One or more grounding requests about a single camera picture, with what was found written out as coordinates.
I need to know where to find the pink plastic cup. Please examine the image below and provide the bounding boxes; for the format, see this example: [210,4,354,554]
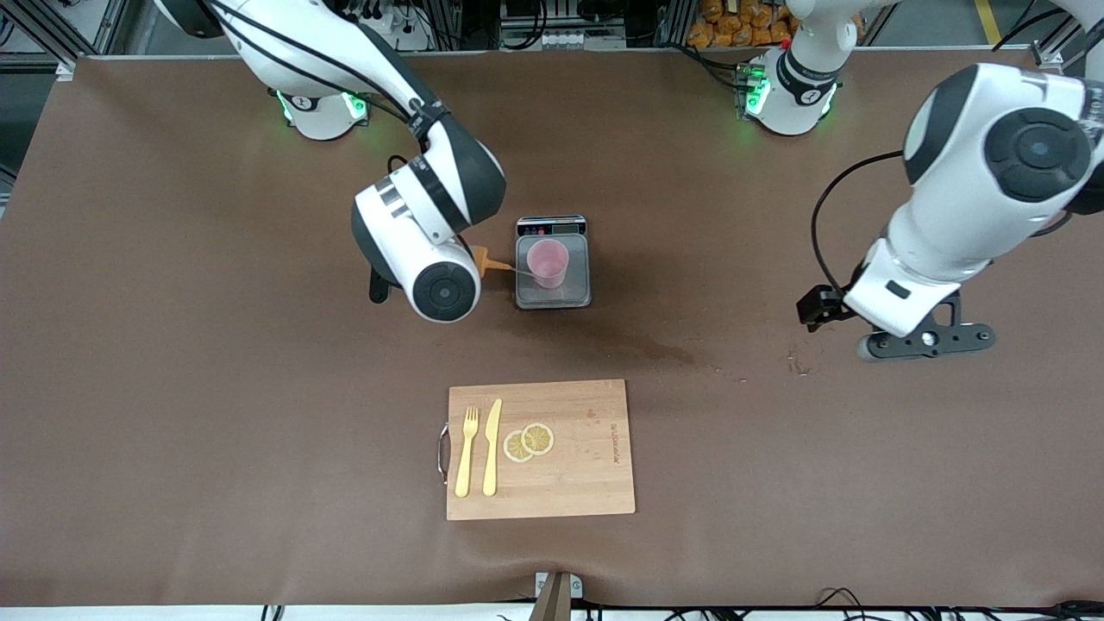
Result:
[526,239,571,290]

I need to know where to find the translucent squeeze bottle orange cap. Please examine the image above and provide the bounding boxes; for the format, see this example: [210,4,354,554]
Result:
[470,245,518,277]

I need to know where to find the grey digital kitchen scale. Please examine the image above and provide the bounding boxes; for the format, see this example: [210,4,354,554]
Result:
[515,216,593,311]

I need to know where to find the wooden cutting board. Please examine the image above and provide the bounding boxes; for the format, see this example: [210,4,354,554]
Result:
[437,379,637,522]

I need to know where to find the orange snack packets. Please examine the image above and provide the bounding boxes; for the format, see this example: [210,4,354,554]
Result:
[687,0,799,48]

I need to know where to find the yellow plastic knife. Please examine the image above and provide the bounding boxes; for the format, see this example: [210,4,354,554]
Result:
[482,398,503,498]

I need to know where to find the yellow plastic fork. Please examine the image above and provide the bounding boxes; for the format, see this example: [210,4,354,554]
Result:
[455,406,480,499]

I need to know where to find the white power strip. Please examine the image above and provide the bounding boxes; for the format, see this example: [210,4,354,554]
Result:
[379,0,436,53]

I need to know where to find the brown table cover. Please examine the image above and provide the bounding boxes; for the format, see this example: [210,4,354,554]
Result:
[0,49,1104,609]

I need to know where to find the aluminium frame profile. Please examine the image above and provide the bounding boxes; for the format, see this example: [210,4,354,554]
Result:
[1031,34,1088,70]
[0,0,130,80]

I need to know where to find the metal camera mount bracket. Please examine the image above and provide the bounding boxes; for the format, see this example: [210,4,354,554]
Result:
[533,571,584,621]

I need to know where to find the black floor cable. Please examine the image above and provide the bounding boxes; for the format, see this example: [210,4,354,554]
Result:
[815,586,1104,621]

